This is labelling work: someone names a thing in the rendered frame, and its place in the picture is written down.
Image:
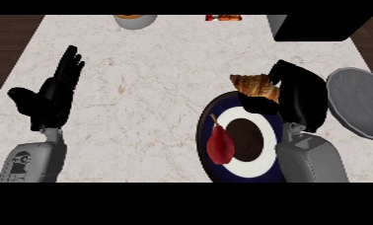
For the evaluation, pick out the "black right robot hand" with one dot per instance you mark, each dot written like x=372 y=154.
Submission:
x=302 y=97

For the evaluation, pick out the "grey bowl with orange contents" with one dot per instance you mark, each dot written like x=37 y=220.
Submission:
x=136 y=21

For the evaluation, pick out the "navy and white plate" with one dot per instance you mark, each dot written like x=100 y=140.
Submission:
x=242 y=140

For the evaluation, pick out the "red and orange packet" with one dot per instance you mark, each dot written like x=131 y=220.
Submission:
x=223 y=17

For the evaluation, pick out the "golden brown croissant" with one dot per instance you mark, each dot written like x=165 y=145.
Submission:
x=255 y=86

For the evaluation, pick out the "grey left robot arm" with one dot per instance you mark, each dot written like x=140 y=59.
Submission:
x=34 y=160

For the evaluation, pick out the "black appliance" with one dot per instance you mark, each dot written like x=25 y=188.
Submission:
x=317 y=26

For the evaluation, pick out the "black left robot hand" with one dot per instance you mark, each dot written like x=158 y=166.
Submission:
x=55 y=97

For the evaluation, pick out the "red pear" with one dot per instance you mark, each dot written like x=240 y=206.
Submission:
x=220 y=145

